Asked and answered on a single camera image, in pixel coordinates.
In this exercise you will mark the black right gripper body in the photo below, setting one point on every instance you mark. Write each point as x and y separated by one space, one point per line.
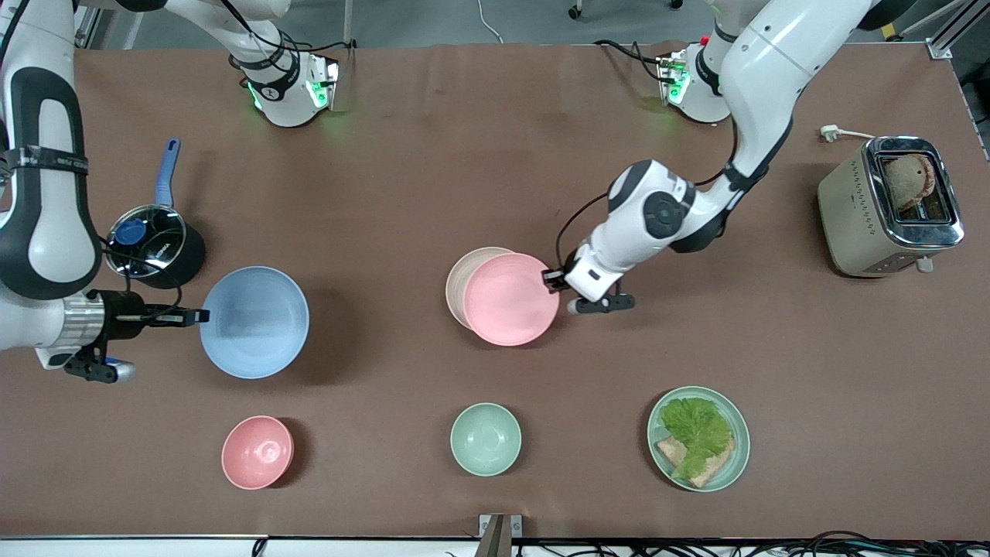
121 316

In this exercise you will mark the pink plate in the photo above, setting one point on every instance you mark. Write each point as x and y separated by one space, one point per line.
510 302

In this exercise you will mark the blue plate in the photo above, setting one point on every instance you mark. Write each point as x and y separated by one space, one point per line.
255 321

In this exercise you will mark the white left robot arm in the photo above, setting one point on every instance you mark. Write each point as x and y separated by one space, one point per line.
766 62

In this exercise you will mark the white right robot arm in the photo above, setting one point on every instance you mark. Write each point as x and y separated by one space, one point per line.
46 232

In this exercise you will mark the glass lid with blue knob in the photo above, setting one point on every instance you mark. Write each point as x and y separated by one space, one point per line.
151 240

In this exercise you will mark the beige plate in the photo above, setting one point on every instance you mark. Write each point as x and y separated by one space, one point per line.
458 282

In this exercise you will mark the small pink bowl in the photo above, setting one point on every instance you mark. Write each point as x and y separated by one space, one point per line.
257 452

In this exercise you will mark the small green bowl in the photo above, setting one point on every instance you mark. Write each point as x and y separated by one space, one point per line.
486 439

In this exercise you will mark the green lettuce leaf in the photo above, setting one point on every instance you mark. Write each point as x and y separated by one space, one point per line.
696 429

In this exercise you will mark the brown bread slice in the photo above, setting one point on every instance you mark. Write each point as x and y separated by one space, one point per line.
715 468

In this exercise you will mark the green plate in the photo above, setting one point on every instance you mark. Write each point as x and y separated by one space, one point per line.
739 456

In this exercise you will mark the black chair caster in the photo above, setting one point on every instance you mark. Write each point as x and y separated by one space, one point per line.
576 11

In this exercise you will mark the beige chrome toaster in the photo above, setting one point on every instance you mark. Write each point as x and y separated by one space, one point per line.
851 224

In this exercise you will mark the white power plug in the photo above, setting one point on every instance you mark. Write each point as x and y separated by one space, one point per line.
831 133

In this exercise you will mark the toasted bread slice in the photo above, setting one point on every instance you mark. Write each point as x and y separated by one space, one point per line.
909 182

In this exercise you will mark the metal table bracket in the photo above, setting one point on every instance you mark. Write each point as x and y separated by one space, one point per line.
500 530

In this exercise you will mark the aluminium frame profile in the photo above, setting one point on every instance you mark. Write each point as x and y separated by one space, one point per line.
87 23
947 31

